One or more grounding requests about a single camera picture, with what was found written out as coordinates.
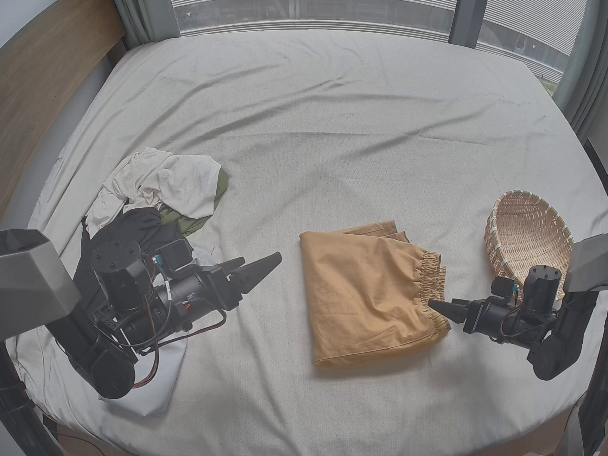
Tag grey-green curtain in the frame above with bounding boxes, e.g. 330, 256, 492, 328
88, 0, 183, 48
553, 0, 608, 136

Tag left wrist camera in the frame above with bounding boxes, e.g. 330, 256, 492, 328
154, 239, 193, 274

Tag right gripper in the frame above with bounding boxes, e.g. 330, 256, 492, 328
427, 297, 519, 344

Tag tan shorts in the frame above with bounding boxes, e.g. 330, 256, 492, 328
299, 220, 452, 370

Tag green garment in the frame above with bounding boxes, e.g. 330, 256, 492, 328
159, 169, 230, 238

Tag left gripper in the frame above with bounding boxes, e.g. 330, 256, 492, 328
161, 252, 282, 325

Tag white garment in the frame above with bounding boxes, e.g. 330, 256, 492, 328
86, 148, 222, 236

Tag black garment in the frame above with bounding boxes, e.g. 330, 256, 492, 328
78, 207, 191, 303

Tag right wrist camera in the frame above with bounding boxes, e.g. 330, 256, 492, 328
491, 276, 519, 303

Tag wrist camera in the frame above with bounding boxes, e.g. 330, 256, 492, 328
154, 239, 193, 274
491, 276, 519, 303

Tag bed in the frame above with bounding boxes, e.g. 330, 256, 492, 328
0, 0, 608, 456

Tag round woven basket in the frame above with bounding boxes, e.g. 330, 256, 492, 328
484, 189, 574, 303

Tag pale blue garment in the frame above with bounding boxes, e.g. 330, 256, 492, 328
97, 247, 217, 417

